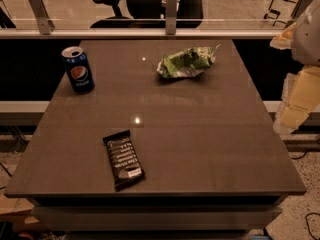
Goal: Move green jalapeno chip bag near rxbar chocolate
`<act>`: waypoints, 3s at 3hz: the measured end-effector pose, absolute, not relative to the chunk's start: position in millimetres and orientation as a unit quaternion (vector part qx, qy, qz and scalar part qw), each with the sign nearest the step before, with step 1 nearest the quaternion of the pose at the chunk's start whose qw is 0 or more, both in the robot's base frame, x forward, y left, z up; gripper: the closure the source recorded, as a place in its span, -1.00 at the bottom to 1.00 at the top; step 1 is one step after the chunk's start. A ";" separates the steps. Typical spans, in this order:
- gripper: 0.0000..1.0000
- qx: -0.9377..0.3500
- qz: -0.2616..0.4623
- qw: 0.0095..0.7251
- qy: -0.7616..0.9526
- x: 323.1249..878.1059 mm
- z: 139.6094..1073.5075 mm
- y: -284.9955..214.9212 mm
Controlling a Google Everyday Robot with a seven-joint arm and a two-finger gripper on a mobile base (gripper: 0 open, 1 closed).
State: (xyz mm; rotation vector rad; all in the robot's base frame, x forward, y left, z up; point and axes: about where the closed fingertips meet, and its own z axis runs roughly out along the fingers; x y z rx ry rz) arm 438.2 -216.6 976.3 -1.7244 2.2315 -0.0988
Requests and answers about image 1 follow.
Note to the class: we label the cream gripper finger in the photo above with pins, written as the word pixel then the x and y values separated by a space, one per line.
pixel 300 96
pixel 283 40

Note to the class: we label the green jalapeno chip bag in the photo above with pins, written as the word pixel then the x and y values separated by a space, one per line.
pixel 187 63

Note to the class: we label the black rxbar chocolate bar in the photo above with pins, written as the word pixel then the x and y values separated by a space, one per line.
pixel 125 165

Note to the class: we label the wooden cart in background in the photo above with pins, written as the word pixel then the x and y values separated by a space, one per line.
pixel 281 11

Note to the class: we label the black office chair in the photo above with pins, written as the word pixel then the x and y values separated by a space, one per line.
pixel 150 14

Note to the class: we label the blue pepsi can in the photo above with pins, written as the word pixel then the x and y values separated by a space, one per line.
pixel 78 69

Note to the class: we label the right metal glass bracket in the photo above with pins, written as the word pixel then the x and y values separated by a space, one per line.
pixel 298 10

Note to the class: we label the metal glass bracket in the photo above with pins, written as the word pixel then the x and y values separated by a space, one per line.
pixel 298 10
pixel 44 23
pixel 171 17

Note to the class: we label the middle metal glass bracket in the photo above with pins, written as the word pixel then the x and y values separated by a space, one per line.
pixel 171 17

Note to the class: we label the left metal glass bracket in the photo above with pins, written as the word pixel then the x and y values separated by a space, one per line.
pixel 44 23

